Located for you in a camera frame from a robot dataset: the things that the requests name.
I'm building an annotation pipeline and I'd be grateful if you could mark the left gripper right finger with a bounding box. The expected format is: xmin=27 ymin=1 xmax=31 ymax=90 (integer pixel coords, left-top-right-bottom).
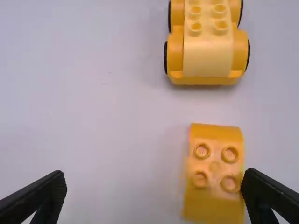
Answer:
xmin=240 ymin=168 xmax=299 ymax=224

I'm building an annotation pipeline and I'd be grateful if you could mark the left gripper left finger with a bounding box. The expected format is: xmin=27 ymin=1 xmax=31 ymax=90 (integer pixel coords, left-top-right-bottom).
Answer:
xmin=0 ymin=170 xmax=68 ymax=224

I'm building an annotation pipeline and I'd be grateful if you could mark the yellow toy brick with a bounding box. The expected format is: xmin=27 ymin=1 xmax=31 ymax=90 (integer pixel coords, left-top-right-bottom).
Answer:
xmin=181 ymin=123 xmax=247 ymax=224

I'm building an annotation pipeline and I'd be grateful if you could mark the yellow toy car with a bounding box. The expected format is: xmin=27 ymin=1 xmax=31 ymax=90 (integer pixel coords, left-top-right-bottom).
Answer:
xmin=163 ymin=0 xmax=251 ymax=86

